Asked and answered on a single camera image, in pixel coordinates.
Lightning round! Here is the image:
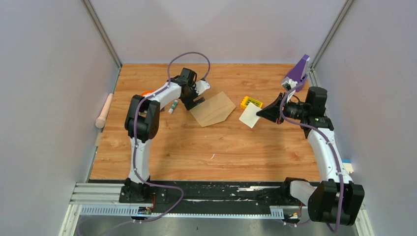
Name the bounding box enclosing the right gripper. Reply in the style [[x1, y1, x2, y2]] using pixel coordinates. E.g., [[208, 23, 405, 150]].
[[256, 92, 309, 125]]

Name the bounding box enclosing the wooden rolling pin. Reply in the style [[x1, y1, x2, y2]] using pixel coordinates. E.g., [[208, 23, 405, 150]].
[[95, 93, 114, 129]]

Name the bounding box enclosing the purple plastic stand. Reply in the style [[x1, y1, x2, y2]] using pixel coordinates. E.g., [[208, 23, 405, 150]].
[[285, 54, 310, 85]]

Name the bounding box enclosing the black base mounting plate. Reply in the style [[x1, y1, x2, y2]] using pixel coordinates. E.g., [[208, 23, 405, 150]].
[[119, 180, 303, 214]]

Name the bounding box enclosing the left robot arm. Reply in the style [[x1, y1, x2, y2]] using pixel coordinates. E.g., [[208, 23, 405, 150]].
[[123, 68, 210, 203]]

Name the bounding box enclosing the letter paper sheet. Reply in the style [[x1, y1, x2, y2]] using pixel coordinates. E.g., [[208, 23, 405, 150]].
[[239, 103, 261, 128]]

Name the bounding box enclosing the brown paper envelope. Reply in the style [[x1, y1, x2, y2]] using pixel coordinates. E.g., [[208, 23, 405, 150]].
[[190, 92, 236, 127]]

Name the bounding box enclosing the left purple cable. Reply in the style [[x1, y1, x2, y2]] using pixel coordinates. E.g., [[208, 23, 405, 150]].
[[132, 52, 211, 224]]

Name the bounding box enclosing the orange toy track loop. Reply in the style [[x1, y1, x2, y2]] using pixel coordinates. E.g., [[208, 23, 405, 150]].
[[140, 91, 154, 97]]

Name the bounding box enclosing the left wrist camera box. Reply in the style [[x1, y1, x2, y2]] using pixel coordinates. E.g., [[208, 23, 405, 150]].
[[195, 80, 211, 96]]

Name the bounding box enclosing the white blue toy brick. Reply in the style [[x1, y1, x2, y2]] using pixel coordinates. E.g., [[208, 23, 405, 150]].
[[342, 158, 354, 174]]

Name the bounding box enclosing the yellow toy window brick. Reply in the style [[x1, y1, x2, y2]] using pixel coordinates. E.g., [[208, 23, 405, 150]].
[[239, 96, 263, 110]]

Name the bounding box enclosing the white green glue stick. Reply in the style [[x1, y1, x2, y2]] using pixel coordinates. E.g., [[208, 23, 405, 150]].
[[168, 100, 179, 114]]

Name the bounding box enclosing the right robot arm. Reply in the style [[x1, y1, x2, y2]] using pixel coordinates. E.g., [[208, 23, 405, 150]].
[[256, 87, 365, 226]]

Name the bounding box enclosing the slotted cable duct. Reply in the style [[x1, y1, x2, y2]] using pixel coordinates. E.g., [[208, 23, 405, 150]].
[[80, 205, 284, 220]]

